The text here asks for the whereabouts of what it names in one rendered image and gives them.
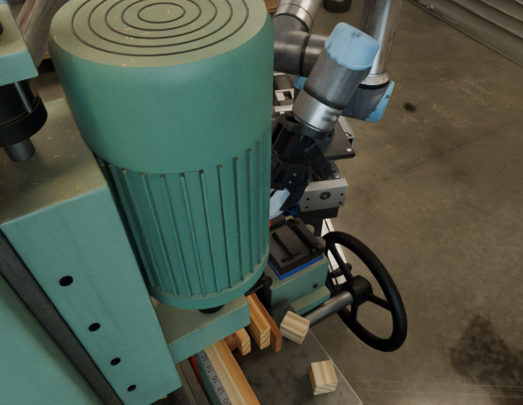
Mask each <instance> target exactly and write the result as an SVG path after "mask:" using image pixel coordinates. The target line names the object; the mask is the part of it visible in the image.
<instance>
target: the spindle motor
mask: <svg viewBox="0 0 523 405"><path fill-rule="evenodd" d="M274 33H275V27H274V23H273V20H272V17H271V15H270V14H269V12H268V9H267V7H266V6H265V5H264V2H263V0H70V1H68V2H67V3H65V4H64V5H63V6H62V7H60V9H59V10H58V11H57V12H56V13H55V16H54V17H53V19H52V21H51V26H50V31H49V36H48V41H47V49H48V51H49V54H50V57H51V60H52V63H53V64H54V67H55V70H56V73H57V75H58V77H59V81H60V83H61V85H62V88H63V91H64V93H65V96H66V97H67V102H68V103H69V106H70V108H71V111H72V114H73V117H74V118H75V121H76V124H77V127H78V129H79V131H80V135H81V137H82V138H83V139H84V142H85V143H86V145H87V146H88V147H89V148H90V150H91V151H92V152H93V153H94V155H95V157H96V160H97V161H98V163H99V165H100V168H101V169H102V171H103V173H104V176H105V177H106V179H107V181H108V184H109V186H110V189H111V191H112V195H113V197H114V199H115V202H116V205H117V208H118V211H119V213H120V215H121V219H122V221H123V224H124V226H125V230H126V232H127V235H128V237H129V241H130V243H131V245H132V248H133V252H134V254H135V256H136V259H137V262H138V265H139V268H140V270H141V274H142V276H143V278H144V281H145V284H146V287H147V289H148V292H149V295H150V296H152V297H153V298H155V299H156V300H158V301H160V302H162V303H164V304H166V305H170V306H173V307H175V308H180V309H209V308H214V307H217V306H220V305H225V304H226V303H228V302H230V301H233V300H235V299H236V298H238V297H240V296H242V295H243V294H244V293H245V292H247V291H248V290H249V289H250V288H251V287H252V286H253V285H254V284H255V283H256V282H257V280H258V279H259V278H260V277H261V275H262V274H263V272H264V269H265V267H266V265H267V262H268V257H269V238H270V237H269V225H270V189H271V154H272V102H273V68H274Z"/></svg>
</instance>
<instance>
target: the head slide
mask: <svg viewBox="0 0 523 405"><path fill-rule="evenodd" d="M44 106H45V108H46V110H47V121H46V122H45V124H44V126H43V127H42V128H41V129H40V130H39V131H38V132H37V133H36V134H35V135H33V136H32V137H30V138H28V139H26V140H25V141H22V142H19V143H18V144H15V145H10V146H7V147H2V148H0V230H1V232H2V233H3V235H4V236H5V237H6V239H7V240H8V241H9V243H10V245H11V246H12V247H13V249H14V250H15V251H16V253H17V254H18V256H19V257H20V259H21V260H22V261H23V263H24V264H25V265H26V266H27V268H28V270H29V271H30V273H31V274H32V276H33V277H34V278H35V279H36V281H37V282H38V284H39V286H40V287H41V288H42V290H43V291H44V292H45V293H46V295H47V297H48V298H49V300H50V301H51V303H52V304H53V305H54V306H55V308H56V309H57V311H58V312H59V314H60V315H61V317H62V318H63V319H64V320H65V322H66V323H67V325H68V326H69V328H70V329H71V331H72V332H73V333H74V334H75V336H76V338H77V339H78V340H79V342H80V344H81V345H82V347H83V348H84V349H85V350H86V352H87V353H88V355H89V356H90V358H91V359H92V360H93V361H94V363H95V364H96V366H97V367H98V369H99V370H100V372H101V373H102V375H103V376H104V377H105V379H106V380H107V381H108V383H109V385H110V386H111V387H112V389H113V390H114V391H115V393H116V394H117V396H118V397H119V399H120V400H121V402H122V403H123V404H124V405H150V404H151V403H153V402H155V401H157V400H159V399H160V398H162V397H164V396H166V395H168V394H169V393H171V392H172V391H175V390H177V389H178V388H179V387H181V386H182V381H181V379H180V377H179V374H178V371H177V368H176V366H175V364H174V360H173V357H172V355H171V353H170V348H169V347H168V344H167V341H166V339H165V335H164V333H163V331H162V328H161V325H160V322H159V320H158V317H157V314H156V311H155V308H154V307H153V302H152V301H151V298H150V295H149V292H148V289H147V287H146V284H145V281H144V278H143V276H142V274H141V270H140V268H139V265H138V262H137V259H136V256H135V254H134V252H133V248H132V245H131V243H130V241H129V237H128V235H127V232H126V230H125V226H124V224H123V221H122V219H121V215H120V213H119V211H118V208H117V205H116V202H115V199H114V197H113V195H112V191H111V189H110V186H109V184H108V181H107V179H106V177H105V176H104V173H103V171H102V169H101V168H100V165H99V163H98V161H97V160H96V157H95V155H94V153H93V152H92V151H91V150H90V148H89V147H88V146H87V145H86V143H85V142H84V139H83V138H82V137H81V135H80V131H79V129H78V127H77V124H76V121H75V118H74V117H73V114H72V111H71V108H70V106H69V103H68V102H67V100H66V99H65V98H60V99H57V100H52V101H48V102H46V103H44Z"/></svg>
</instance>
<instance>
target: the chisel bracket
mask: <svg viewBox="0 0 523 405"><path fill-rule="evenodd" d="M154 308H155V311H156V314H157V317H158V320H159V322H160V325H161V328H162V331H163V333H164V335H165V339H166V341H167V344H168V347H169V348H170V353H171V355H172V357H173V360H174V364H175V365H176V364H177V363H179V362H181V361H183V360H185V359H187V358H188V357H190V356H192V355H194V354H196V353H197V352H199V351H201V350H204V349H205V348H207V347H208V346H211V345H213V344H215V343H216V342H218V341H220V340H222V339H224V338H225V337H227V336H229V335H231V334H233V333H234V332H236V331H238V330H240V329H242V328H243V327H245V326H247V325H249V324H250V310H249V301H248V300H247V298H246V297H245V296H244V294H243V295H242V296H240V297H238V298H236V299H235V300H233V301H230V302H228V303H226V304H225V305H224V306H223V308H222V309H220V310H219V311H218V312H216V313H202V312H200V311H198V310H197V309H180V308H175V307H173V306H170V305H166V304H164V303H161V304H159V305H156V306H154Z"/></svg>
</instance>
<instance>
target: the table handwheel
mask: <svg viewBox="0 0 523 405"><path fill-rule="evenodd" d="M321 238H322V239H324V240H325V241H326V246H325V255H326V257H327V258H328V251H329V250H330V252H331V254H332V255H333V258H334V259H335V260H336V262H337V264H338V266H339V268H340V269H341V272H342V273H343V275H344V277H345V279H346V282H344V283H343V284H342V286H341V291H339V292H337V290H336V288H335V285H334V283H333V280H332V277H331V275H330V271H329V268H328V272H327V277H326V281H325V286H326V288H327V289H328V290H329V291H330V297H329V299H328V300H327V301H326V302H324V303H322V304H320V305H318V306H317V307H315V308H313V309H311V310H309V311H308V312H306V313H304V314H302V315H300V316H301V317H303V318H305V319H307V320H309V321H310V322H309V328H311V327H312V326H314V325H316V324H317V323H319V322H321V321H323V320H324V319H326V318H327V317H330V316H332V315H333V314H335V313H337V314H338V315H339V317H340V318H341V319H342V320H343V322H344V323H345V324H346V326H347V327H348V328H349V329H350V330H351V331H352V332H353V333H354V334H355V335H356V336H357V337H358V338H359V339H360V340H361V341H363V342H364V343H365V344H367V345H368V346H370V347H372V348H373V349H376V350H379V351H382V352H392V351H396V350H397V349H399V348H400V347H401V346H402V344H403V343H404V342H405V340H406V337H407V314H406V310H405V307H404V304H403V302H402V298H401V295H400V293H399V291H398V288H397V286H396V284H395V282H394V281H393V279H392V277H391V275H390V273H389V272H388V271H387V269H386V268H385V266H384V265H383V263H382V262H381V260H380V259H379V258H378V257H377V256H376V255H375V254H374V253H373V252H372V251H371V250H370V249H369V248H368V247H367V246H366V245H365V244H364V243H363V242H362V241H360V240H359V239H357V238H356V237H354V236H352V235H350V234H348V233H345V232H342V231H331V232H328V233H326V234H325V235H323V236H322V237H321ZM335 243H338V244H340V245H343V246H345V247H346V248H348V249H349V250H351V251H352V252H353V253H355V254H356V255H357V256H358V257H359V258H360V259H361V260H362V261H363V263H364V264H365V265H366V266H367V268H368V269H369V270H370V271H371V272H372V274H373V275H374V277H375V279H376V280H377V282H378V283H379V285H380V287H381V289H382V291H383V293H384V295H385V297H386V300H383V299H382V298H380V297H377V296H375V295H374V294H373V289H372V286H371V284H370V282H369V281H368V280H367V279H366V278H365V277H363V276H360V275H356V276H355V277H353V275H352V273H351V272H350V270H349V269H348V267H347V266H346V264H345V262H344V260H343V259H342V258H341V255H340V253H339V252H338V250H337V248H336V246H335V245H334V244H335ZM367 301H370V302H372V303H375V304H376V305H379V306H381V307H383V308H384V309H387V310H389V311H391V316H392V321H393V331H392V334H391V336H390V337H389V338H386V339H384V338H380V337H377V336H375V335H373V334H372V333H371V332H369V331H368V330H367V329H365V328H364V327H363V326H362V325H361V324H360V323H359V322H358V321H357V320H356V319H357V313H358V306H359V305H362V304H364V303H365V302H367ZM348 305H351V310H350V311H349V310H348V309H347V306H348Z"/></svg>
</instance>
